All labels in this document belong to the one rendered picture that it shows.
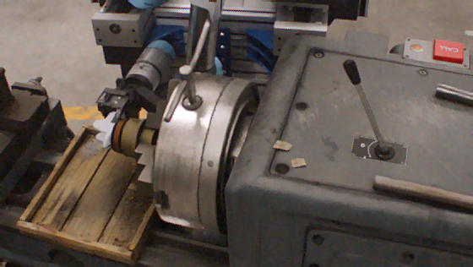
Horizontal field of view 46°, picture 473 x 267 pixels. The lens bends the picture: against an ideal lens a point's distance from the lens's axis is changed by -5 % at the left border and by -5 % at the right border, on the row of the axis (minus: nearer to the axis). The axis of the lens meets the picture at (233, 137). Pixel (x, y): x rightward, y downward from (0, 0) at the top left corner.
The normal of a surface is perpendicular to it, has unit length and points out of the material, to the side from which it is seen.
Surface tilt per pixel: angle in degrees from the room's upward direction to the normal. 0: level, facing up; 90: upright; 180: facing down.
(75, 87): 0
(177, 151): 48
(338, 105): 0
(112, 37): 90
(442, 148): 0
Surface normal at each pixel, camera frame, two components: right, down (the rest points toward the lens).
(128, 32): -0.16, 0.69
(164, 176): -0.28, 0.30
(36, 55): -0.04, -0.73
